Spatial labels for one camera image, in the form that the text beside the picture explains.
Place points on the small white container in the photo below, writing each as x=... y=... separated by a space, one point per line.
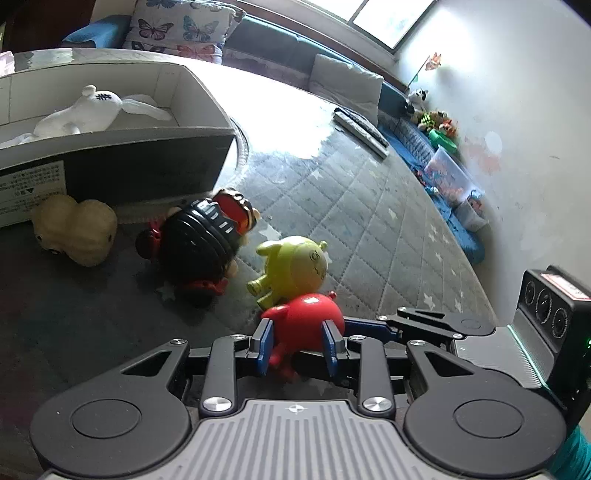
x=472 y=212

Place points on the blue cushion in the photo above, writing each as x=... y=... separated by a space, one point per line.
x=99 y=30

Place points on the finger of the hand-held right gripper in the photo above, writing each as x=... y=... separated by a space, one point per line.
x=318 y=367
x=438 y=323

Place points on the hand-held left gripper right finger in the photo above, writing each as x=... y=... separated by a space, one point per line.
x=331 y=346

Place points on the green toy figure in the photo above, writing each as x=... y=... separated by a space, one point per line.
x=295 y=267

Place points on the black and white plush toy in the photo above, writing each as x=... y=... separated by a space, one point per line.
x=417 y=100

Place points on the white cardboard box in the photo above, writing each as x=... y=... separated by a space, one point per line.
x=138 y=161

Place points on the black remote control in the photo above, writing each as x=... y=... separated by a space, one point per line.
x=358 y=120

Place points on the green plastic toy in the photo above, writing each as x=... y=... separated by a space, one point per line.
x=444 y=142

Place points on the clear plastic storage bin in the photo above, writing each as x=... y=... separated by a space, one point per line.
x=448 y=177

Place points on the person's right forearm teal sleeve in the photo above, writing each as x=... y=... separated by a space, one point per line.
x=577 y=454

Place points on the pile of colourful plush toys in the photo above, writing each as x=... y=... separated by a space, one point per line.
x=438 y=122

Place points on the grey remote control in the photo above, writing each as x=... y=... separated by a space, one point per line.
x=364 y=138

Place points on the beige toy figure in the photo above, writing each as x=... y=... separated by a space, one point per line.
x=76 y=228

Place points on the window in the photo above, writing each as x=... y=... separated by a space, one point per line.
x=392 y=18

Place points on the grey quilted desktop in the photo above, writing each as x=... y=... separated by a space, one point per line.
x=351 y=221

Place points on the butterfly print pillow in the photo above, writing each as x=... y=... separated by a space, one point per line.
x=180 y=27

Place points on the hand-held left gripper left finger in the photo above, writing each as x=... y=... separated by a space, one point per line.
x=262 y=346

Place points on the grey pillow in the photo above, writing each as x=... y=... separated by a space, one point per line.
x=346 y=85

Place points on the orange butterfly decoration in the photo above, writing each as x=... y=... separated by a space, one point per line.
x=433 y=61

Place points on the black and red toy figure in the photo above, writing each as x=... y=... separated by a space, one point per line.
x=198 y=244

